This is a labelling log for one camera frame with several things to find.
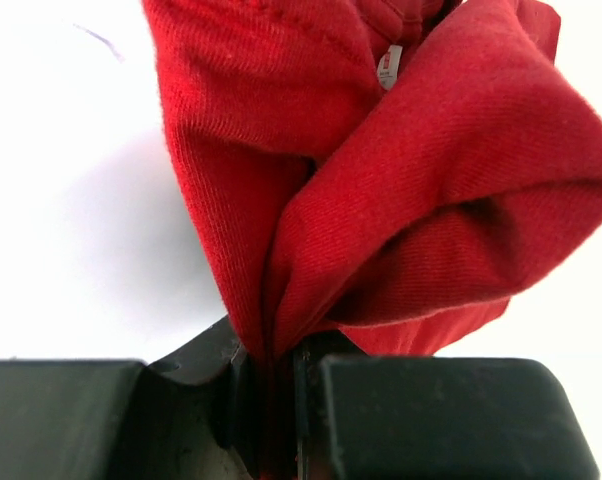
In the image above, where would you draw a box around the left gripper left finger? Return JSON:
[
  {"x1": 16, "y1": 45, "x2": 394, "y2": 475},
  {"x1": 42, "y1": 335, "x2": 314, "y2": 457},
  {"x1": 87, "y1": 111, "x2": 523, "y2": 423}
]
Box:
[{"x1": 0, "y1": 319, "x2": 258, "y2": 480}]

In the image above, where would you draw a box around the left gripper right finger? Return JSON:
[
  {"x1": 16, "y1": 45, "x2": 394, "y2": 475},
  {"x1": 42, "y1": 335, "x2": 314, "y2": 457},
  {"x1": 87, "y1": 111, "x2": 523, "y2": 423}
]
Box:
[{"x1": 294, "y1": 332, "x2": 599, "y2": 480}]

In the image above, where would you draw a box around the red t-shirt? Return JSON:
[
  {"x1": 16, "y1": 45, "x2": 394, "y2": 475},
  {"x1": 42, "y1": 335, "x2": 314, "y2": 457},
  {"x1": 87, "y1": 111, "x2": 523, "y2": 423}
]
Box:
[{"x1": 140, "y1": 0, "x2": 602, "y2": 361}]

